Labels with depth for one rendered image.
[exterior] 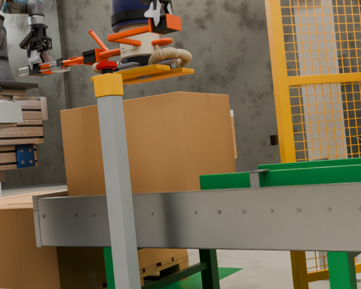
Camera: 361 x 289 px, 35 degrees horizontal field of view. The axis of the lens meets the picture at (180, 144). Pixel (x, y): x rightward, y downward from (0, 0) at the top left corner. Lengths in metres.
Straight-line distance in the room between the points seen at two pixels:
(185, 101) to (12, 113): 0.62
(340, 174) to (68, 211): 1.05
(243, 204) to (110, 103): 0.53
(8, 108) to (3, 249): 1.00
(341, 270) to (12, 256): 1.60
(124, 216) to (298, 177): 0.56
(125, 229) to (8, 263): 1.07
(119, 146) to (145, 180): 0.39
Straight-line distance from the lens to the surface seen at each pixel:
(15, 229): 2.72
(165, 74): 2.42
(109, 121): 1.82
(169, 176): 2.12
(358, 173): 1.74
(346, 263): 1.68
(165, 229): 1.95
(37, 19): 2.82
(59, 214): 2.27
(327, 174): 1.77
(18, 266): 2.75
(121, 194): 1.82
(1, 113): 1.95
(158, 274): 3.39
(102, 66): 1.85
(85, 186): 2.37
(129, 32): 2.14
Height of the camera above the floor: 0.73
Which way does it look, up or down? 1 degrees up
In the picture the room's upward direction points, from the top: 6 degrees counter-clockwise
